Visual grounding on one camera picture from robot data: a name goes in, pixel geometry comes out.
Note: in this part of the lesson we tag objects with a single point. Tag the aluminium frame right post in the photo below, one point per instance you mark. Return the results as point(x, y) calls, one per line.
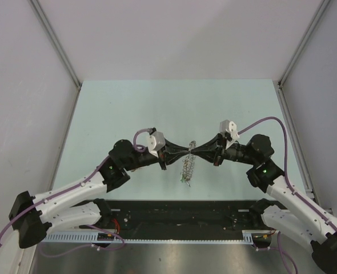
point(311, 28)

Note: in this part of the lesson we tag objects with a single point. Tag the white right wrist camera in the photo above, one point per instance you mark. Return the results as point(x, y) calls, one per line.
point(228, 129)

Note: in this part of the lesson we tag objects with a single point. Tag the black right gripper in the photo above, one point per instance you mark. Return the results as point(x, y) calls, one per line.
point(213, 150)

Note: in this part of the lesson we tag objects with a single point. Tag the metal disc keyring holder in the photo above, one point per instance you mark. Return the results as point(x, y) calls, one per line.
point(188, 165)

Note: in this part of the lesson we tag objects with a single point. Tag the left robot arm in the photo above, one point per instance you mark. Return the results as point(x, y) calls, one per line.
point(36, 216)

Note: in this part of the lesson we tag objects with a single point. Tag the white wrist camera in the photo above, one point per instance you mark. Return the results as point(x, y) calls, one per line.
point(155, 142)
point(228, 129)

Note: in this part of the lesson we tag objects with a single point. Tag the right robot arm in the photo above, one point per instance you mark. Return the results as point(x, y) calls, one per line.
point(305, 222)

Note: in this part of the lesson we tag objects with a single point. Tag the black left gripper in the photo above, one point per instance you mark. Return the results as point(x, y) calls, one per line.
point(171, 153)

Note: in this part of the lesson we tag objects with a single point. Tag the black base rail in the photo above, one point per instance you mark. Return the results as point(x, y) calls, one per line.
point(233, 214)

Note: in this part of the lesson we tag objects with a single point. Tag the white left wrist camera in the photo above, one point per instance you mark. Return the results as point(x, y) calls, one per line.
point(155, 142)

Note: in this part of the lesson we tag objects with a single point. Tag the aluminium frame left post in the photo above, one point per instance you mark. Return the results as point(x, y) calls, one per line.
point(54, 40)

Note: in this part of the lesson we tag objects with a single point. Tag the aluminium frame post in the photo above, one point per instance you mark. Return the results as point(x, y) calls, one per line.
point(311, 28)
point(54, 40)

